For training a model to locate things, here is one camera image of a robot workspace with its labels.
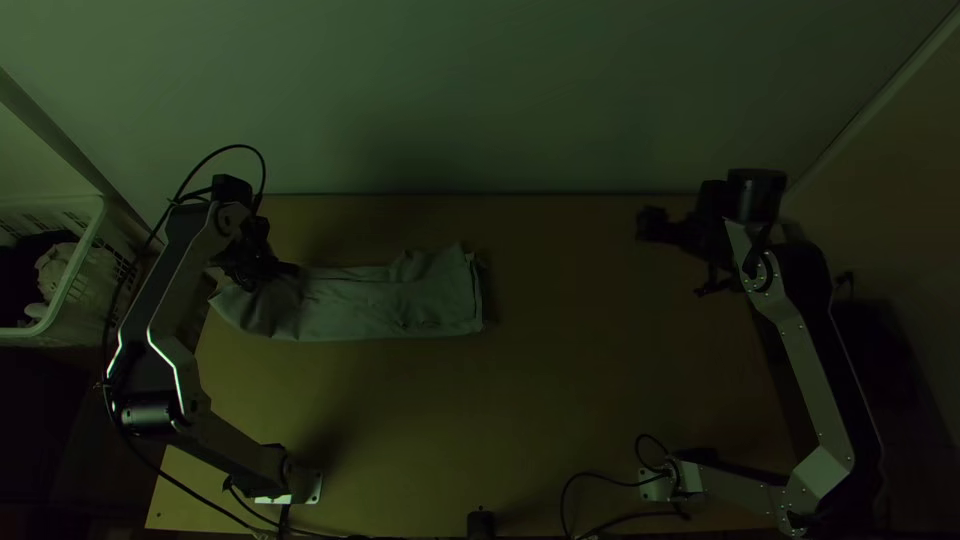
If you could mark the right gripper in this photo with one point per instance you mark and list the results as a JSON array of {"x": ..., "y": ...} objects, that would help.
[{"x": 667, "y": 225}]

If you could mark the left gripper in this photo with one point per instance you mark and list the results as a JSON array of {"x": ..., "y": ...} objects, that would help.
[{"x": 251, "y": 259}]

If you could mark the grey t-shirt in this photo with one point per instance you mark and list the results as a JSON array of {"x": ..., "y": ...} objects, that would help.
[{"x": 375, "y": 300}]

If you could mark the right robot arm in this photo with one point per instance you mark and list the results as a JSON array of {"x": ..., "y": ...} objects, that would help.
[{"x": 806, "y": 337}]

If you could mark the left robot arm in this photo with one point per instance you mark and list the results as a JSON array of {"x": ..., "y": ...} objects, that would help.
[{"x": 169, "y": 300}]

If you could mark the white laundry basket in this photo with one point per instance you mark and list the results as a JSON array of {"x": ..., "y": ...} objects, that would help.
[{"x": 79, "y": 255}]

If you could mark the heap of clothes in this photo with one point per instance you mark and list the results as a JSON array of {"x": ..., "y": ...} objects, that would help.
[{"x": 54, "y": 274}]

